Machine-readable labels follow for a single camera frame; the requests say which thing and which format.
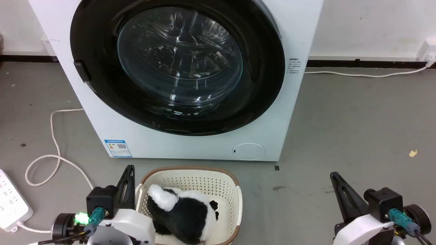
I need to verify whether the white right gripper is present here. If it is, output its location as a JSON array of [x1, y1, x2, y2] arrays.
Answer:
[[330, 172, 432, 245]]

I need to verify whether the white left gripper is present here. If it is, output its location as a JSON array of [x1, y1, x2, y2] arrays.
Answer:
[[52, 165, 156, 245]]

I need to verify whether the white front-load washing machine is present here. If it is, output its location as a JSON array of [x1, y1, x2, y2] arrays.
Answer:
[[29, 0, 324, 162]]

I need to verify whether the black round glass washer door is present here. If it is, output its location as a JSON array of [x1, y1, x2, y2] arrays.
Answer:
[[70, 0, 286, 136]]

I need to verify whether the blue energy label sticker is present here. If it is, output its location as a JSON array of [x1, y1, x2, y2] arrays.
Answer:
[[104, 139, 133, 158]]

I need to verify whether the black and white plush toy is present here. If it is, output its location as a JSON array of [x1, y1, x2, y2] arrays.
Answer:
[[147, 184, 219, 245]]

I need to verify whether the cream plastic laundry basket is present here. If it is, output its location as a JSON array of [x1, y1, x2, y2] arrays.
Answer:
[[135, 166, 243, 245]]

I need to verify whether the round white filter cover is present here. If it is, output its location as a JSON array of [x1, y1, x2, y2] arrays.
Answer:
[[232, 143, 266, 160]]

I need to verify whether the white power strip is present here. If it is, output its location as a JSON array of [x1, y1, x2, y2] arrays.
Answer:
[[0, 169, 34, 232]]

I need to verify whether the small printed text sticker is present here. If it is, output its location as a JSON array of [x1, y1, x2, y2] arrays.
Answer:
[[289, 58, 303, 74]]

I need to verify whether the teal-plug black left gripper cable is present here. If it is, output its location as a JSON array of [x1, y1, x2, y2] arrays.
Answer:
[[37, 207, 107, 245]]

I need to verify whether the teal-plug black gripper cable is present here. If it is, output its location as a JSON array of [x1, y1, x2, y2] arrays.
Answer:
[[37, 207, 107, 245], [388, 209, 436, 245]]

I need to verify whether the teal-plug black right gripper cable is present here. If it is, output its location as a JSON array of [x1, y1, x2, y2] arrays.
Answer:
[[388, 209, 436, 245]]

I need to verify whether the long white looped power cable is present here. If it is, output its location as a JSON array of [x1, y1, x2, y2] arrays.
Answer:
[[17, 108, 94, 234]]

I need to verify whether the thin white floor cable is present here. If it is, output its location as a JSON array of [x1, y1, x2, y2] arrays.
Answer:
[[304, 65, 429, 78]]

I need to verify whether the white wall plug adapter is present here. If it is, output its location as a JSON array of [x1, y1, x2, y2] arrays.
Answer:
[[418, 37, 436, 67]]

